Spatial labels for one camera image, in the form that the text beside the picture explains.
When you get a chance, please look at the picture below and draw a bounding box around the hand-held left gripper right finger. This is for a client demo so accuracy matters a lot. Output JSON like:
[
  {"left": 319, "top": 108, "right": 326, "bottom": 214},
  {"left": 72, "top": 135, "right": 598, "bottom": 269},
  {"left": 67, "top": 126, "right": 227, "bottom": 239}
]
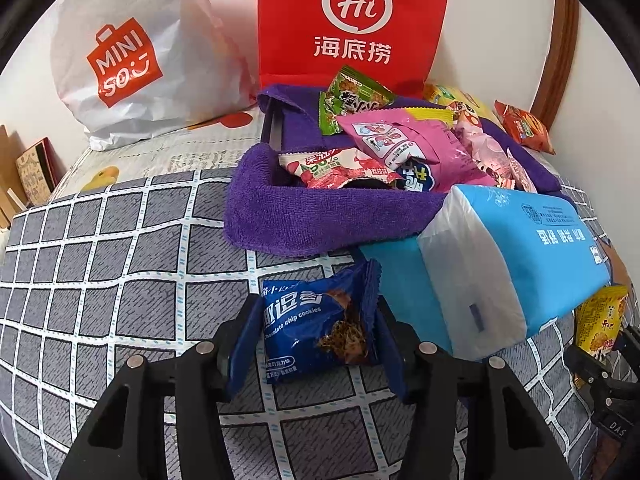
[{"left": 374, "top": 299, "right": 576, "bottom": 480}]

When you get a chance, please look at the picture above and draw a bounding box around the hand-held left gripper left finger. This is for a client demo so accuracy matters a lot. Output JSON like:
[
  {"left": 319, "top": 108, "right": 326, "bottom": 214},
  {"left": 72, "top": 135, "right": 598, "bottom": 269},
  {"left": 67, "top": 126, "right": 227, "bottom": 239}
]
[{"left": 55, "top": 297, "right": 263, "bottom": 480}]

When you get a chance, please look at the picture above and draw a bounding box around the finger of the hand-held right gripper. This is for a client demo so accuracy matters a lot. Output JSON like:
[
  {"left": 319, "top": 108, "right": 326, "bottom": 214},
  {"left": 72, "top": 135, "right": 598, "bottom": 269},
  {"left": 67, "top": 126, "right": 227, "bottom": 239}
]
[
  {"left": 564, "top": 344, "right": 618, "bottom": 396},
  {"left": 615, "top": 324, "right": 640, "bottom": 361}
]

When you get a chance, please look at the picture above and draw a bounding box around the yellow snack packet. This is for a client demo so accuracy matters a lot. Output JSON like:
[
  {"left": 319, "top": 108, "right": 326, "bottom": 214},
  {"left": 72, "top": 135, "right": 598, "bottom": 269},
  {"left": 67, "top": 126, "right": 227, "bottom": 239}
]
[{"left": 572, "top": 285, "right": 630, "bottom": 391}]

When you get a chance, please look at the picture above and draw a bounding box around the blue cookie packet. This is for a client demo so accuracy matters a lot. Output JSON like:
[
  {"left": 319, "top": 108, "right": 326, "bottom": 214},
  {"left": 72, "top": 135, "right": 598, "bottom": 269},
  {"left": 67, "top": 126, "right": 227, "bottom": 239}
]
[{"left": 260, "top": 259, "right": 383, "bottom": 385}]

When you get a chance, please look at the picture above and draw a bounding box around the purple cloth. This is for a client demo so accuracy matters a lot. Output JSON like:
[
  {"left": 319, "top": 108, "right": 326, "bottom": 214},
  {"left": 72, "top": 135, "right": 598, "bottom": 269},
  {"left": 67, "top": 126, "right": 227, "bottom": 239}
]
[{"left": 222, "top": 85, "right": 566, "bottom": 256}]

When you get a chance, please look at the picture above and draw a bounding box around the red and pink snack packet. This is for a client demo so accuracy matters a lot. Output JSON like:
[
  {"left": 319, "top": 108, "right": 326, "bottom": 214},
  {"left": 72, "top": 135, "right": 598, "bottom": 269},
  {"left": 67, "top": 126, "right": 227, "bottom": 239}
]
[{"left": 277, "top": 147, "right": 403, "bottom": 191}]

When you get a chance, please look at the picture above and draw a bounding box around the magenta snack packet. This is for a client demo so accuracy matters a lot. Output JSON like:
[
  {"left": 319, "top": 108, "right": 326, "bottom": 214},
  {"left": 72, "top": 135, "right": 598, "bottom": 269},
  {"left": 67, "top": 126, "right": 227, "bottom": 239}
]
[{"left": 335, "top": 107, "right": 496, "bottom": 195}]

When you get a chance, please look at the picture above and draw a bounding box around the yellow-green snack packet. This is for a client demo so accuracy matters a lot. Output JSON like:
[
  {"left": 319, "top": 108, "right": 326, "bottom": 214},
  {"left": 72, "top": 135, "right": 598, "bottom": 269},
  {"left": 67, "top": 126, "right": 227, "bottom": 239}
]
[{"left": 402, "top": 106, "right": 456, "bottom": 123}]

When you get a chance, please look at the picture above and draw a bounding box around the green snack packet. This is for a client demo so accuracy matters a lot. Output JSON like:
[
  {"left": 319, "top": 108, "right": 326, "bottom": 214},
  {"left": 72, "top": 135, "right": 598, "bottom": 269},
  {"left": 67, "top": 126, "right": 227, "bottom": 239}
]
[{"left": 319, "top": 66, "right": 396, "bottom": 137}]

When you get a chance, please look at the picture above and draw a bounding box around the blue tissue pack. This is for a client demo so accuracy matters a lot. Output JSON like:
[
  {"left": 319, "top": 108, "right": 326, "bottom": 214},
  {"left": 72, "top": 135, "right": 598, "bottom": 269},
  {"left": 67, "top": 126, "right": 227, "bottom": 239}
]
[{"left": 357, "top": 184, "right": 612, "bottom": 362}]

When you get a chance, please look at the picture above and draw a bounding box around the grey checked blanket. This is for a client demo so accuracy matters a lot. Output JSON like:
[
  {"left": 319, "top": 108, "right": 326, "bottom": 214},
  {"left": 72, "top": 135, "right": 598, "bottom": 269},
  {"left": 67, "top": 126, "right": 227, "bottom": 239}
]
[{"left": 0, "top": 167, "right": 631, "bottom": 480}]

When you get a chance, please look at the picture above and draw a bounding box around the printed bed sheet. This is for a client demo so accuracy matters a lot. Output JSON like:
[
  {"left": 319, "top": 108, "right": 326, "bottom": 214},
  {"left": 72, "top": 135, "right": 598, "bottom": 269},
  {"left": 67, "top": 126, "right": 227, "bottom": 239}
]
[{"left": 50, "top": 107, "right": 271, "bottom": 206}]

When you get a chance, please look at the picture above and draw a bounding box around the orange chip bag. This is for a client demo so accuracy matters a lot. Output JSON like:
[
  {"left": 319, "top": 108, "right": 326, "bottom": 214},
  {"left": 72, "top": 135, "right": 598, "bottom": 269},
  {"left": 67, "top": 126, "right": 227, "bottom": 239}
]
[{"left": 494, "top": 100, "right": 557, "bottom": 156}]

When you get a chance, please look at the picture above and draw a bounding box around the yellow chip bag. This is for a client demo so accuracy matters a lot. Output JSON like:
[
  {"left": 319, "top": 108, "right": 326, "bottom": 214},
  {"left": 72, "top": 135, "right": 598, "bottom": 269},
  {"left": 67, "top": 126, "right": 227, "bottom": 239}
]
[{"left": 422, "top": 84, "right": 496, "bottom": 121}]

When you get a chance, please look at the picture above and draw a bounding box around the printed cardboard box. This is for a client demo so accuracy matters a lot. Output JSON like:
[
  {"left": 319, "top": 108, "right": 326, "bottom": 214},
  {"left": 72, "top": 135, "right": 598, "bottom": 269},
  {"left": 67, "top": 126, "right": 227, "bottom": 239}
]
[{"left": 15, "top": 137, "right": 63, "bottom": 206}]

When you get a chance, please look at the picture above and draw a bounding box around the white plastic bag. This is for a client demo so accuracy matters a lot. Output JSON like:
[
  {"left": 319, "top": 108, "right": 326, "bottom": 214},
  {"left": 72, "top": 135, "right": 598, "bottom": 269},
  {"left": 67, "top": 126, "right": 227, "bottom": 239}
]
[{"left": 50, "top": 0, "right": 261, "bottom": 152}]

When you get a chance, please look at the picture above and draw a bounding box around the red paper bag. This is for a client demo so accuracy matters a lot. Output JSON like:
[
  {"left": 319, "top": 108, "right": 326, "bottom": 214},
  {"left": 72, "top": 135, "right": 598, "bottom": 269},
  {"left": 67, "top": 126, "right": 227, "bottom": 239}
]
[{"left": 257, "top": 0, "right": 455, "bottom": 98}]

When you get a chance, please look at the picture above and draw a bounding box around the brown wooden door frame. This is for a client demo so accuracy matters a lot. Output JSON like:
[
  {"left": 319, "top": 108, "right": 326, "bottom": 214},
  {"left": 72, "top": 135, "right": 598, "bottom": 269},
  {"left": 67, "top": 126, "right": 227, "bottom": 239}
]
[{"left": 530, "top": 0, "right": 581, "bottom": 121}]

